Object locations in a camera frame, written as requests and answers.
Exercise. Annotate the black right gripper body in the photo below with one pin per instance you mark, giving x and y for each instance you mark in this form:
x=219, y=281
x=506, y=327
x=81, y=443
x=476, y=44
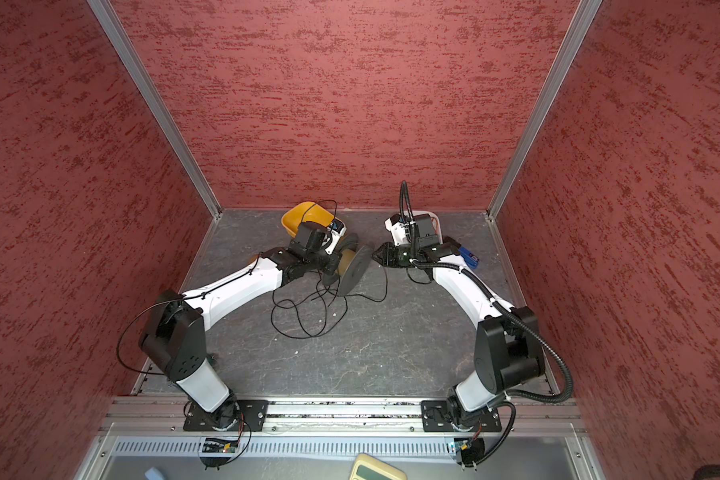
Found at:
x=404, y=255

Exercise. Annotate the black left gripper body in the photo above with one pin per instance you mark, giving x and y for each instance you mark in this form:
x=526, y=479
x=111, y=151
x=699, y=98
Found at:
x=322, y=260

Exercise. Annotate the grey perforated cable spool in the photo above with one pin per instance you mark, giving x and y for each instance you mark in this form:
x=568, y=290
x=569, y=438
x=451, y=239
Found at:
x=347, y=264

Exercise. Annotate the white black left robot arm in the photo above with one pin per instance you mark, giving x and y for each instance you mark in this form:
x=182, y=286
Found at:
x=174, y=338

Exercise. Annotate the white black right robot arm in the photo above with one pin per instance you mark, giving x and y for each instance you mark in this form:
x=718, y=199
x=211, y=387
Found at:
x=507, y=350

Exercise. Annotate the blue stapler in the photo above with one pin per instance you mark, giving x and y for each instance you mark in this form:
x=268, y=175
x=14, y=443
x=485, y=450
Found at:
x=470, y=258

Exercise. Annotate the yellow plastic tub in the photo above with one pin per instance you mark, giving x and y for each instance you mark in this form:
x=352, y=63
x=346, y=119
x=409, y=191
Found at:
x=305, y=212

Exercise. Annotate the beige device at bottom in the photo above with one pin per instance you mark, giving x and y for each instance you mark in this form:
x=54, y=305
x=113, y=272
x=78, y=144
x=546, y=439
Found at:
x=366, y=467

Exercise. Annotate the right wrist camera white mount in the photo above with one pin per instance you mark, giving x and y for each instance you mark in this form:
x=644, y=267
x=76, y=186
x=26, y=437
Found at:
x=425, y=226

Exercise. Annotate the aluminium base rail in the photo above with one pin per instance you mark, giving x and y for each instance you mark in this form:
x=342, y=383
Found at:
x=328, y=428

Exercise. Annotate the aluminium corner post right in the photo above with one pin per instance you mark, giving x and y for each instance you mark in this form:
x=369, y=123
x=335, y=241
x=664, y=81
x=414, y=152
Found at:
x=579, y=26

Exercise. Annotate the aluminium corner post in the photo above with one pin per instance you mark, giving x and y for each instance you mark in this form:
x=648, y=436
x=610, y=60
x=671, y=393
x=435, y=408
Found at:
x=579, y=26
x=108, y=19

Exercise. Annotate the aluminium corner post left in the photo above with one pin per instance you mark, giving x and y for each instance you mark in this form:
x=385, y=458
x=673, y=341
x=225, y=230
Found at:
x=108, y=19

